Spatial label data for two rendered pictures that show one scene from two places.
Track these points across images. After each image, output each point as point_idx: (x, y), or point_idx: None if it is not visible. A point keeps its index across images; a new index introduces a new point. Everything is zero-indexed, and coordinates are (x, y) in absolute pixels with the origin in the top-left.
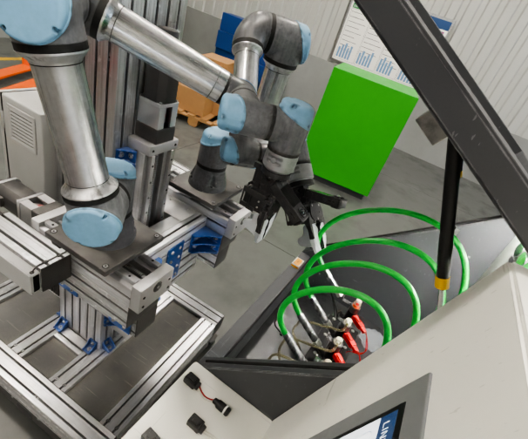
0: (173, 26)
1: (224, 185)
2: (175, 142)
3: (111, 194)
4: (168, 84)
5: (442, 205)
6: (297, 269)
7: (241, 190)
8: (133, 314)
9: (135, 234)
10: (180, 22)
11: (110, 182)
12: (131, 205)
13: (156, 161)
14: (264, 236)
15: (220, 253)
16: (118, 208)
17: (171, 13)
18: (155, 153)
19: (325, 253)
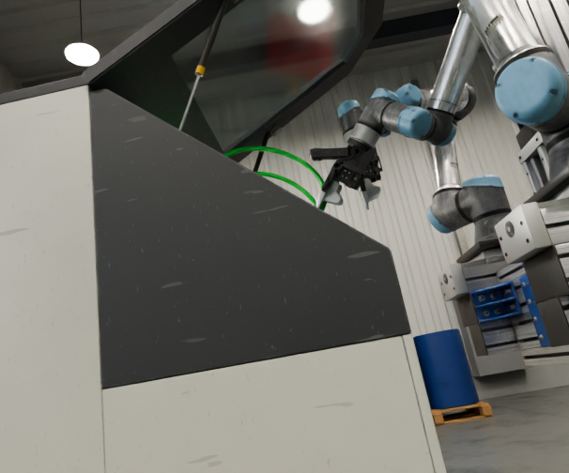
0: (533, 24)
1: (555, 173)
2: (535, 136)
3: (433, 195)
4: None
5: (263, 153)
6: None
7: (565, 172)
8: (462, 313)
9: (483, 239)
10: (536, 13)
11: (438, 189)
12: (475, 210)
13: (543, 167)
14: (362, 202)
15: (543, 309)
16: (435, 204)
17: (527, 21)
18: (523, 159)
19: (310, 200)
